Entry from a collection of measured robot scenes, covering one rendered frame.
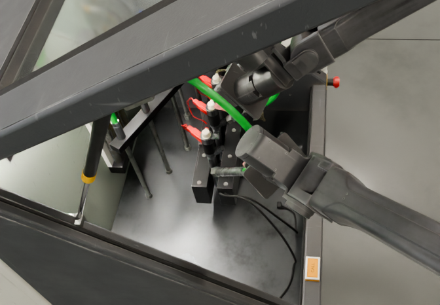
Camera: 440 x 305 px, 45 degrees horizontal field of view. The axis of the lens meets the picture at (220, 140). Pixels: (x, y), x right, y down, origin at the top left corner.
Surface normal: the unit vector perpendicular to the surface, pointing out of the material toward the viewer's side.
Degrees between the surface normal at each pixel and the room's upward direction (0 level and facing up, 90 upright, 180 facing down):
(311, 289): 0
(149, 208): 0
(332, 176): 40
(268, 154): 45
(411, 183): 0
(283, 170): 49
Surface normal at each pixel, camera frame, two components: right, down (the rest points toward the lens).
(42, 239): -0.14, 0.81
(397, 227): -0.72, -0.51
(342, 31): 0.07, 0.34
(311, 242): -0.12, -0.58
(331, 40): -0.14, 0.47
